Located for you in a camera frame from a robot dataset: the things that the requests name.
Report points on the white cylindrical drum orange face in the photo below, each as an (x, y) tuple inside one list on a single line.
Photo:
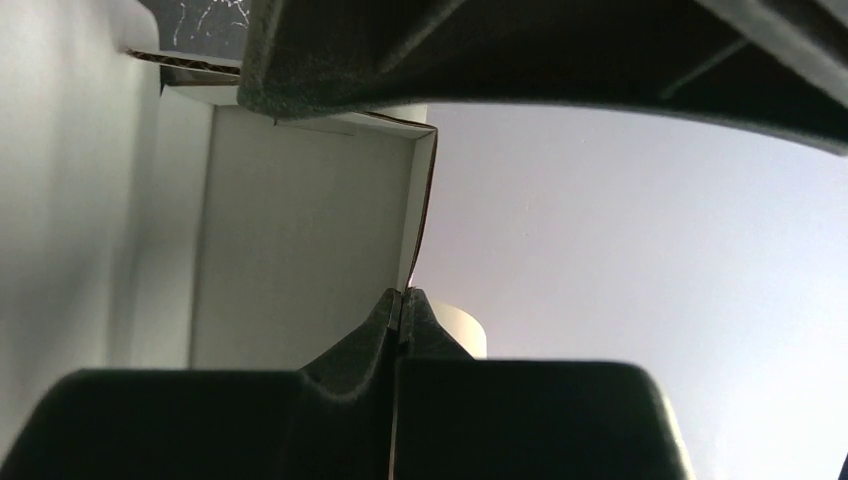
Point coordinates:
[(462, 327)]

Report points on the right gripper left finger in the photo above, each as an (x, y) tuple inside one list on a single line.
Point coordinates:
[(328, 420)]

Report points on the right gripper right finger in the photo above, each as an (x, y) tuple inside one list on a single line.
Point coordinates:
[(461, 418)]

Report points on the white cardboard box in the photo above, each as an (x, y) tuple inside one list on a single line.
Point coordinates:
[(154, 226)]

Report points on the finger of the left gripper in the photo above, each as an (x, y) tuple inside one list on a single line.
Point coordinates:
[(772, 67)]

